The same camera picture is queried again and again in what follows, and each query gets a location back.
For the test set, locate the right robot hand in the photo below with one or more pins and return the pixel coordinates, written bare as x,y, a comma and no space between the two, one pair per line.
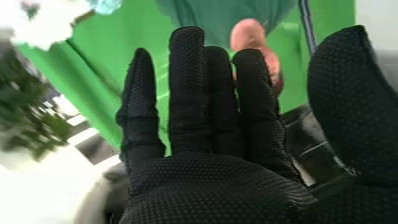
220,186

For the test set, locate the person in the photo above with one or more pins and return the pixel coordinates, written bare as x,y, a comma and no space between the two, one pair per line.
250,33

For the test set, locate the black pole stand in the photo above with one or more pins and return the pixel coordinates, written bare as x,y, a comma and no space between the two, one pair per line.
307,26

